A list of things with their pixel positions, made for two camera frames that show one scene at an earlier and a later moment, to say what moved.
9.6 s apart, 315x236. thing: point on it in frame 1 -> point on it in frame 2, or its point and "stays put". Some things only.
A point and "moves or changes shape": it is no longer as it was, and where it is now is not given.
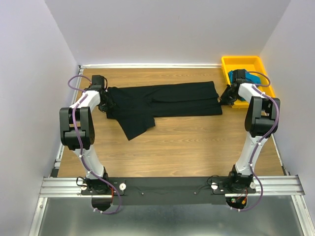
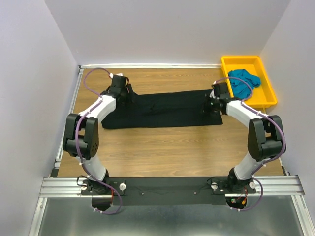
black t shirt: [136, 107] moves or changes shape
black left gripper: [107, 107] -> [130, 96]
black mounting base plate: [168, 191] stays put
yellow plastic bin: [252, 65] stays put
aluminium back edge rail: [82, 67] stays put
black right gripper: [224, 101] -> [204, 107]
